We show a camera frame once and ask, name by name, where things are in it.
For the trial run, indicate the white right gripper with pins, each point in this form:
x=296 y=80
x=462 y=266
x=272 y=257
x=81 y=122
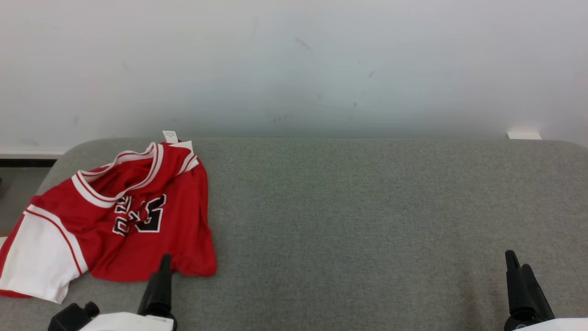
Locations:
x=560 y=325

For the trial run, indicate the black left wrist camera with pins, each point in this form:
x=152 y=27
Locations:
x=69 y=319

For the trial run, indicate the red jersey shirt white sleeves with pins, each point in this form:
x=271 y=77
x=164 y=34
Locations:
x=41 y=257

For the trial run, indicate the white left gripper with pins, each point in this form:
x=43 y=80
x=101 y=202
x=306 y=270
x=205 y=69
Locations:
x=128 y=322

